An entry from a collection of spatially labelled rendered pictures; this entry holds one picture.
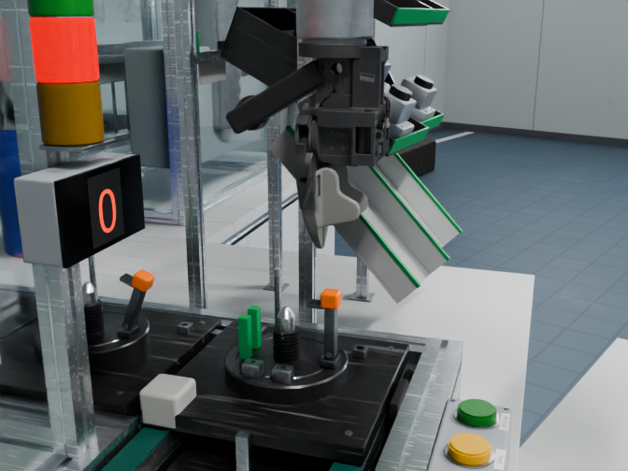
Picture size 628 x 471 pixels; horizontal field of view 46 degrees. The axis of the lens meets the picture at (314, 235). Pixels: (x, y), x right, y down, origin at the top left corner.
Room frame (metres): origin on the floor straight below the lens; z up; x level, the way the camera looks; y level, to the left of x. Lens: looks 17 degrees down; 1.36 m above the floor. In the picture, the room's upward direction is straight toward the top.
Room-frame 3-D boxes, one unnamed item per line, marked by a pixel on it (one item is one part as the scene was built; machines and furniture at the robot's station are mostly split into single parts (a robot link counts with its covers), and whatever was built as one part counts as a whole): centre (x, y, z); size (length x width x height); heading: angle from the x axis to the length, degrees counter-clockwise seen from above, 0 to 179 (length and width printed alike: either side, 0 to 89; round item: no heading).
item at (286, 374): (0.70, 0.03, 1.00); 0.02 x 0.01 x 0.02; 72
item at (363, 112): (0.75, -0.03, 1.27); 0.09 x 0.08 x 0.12; 73
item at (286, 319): (0.76, 0.03, 1.04); 0.02 x 0.02 x 0.03
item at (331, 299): (0.74, -0.01, 1.04); 0.04 x 0.02 x 0.08; 72
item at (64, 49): (0.61, 0.20, 1.34); 0.05 x 0.05 x 0.05
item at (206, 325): (0.84, 0.27, 1.01); 0.24 x 0.24 x 0.13; 72
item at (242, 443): (0.64, 0.07, 0.95); 0.01 x 0.01 x 0.04; 72
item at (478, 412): (0.68, -0.17, 0.96); 0.04 x 0.04 x 0.02
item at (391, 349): (0.76, 0.03, 0.96); 0.24 x 0.24 x 0.02; 72
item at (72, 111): (0.61, 0.20, 1.29); 0.05 x 0.05 x 0.05
